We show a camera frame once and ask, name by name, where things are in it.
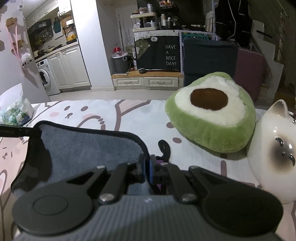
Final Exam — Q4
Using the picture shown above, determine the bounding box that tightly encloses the purple and grey towel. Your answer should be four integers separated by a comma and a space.
11, 121, 150, 197

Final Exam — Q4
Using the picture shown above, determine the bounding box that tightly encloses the tissue pack with green print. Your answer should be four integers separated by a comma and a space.
0, 83, 34, 126

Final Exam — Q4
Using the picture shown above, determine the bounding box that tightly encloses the white washing machine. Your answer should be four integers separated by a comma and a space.
36, 59, 61, 96

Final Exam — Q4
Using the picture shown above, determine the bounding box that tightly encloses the avocado plush pillow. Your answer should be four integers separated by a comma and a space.
165, 72, 256, 153

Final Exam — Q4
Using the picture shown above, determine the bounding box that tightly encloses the white kitchen cabinet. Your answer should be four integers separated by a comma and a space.
47, 43, 91, 90

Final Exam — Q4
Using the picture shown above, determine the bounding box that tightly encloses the white ceramic cat figurine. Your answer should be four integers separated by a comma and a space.
247, 99, 295, 204

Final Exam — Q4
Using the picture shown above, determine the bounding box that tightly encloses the white drawer platform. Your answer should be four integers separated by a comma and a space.
111, 70, 184, 90

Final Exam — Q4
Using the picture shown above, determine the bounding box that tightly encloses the dark trash bin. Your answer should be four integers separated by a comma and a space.
112, 51, 130, 73

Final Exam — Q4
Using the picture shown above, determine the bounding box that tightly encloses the dark blue chair back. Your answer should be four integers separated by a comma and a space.
183, 38, 238, 78

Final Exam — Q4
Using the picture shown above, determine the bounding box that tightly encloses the black have a nice day cloth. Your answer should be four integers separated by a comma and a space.
135, 36, 181, 72

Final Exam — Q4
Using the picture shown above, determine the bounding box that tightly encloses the white storage shelf rack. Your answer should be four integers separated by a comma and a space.
130, 12, 159, 33

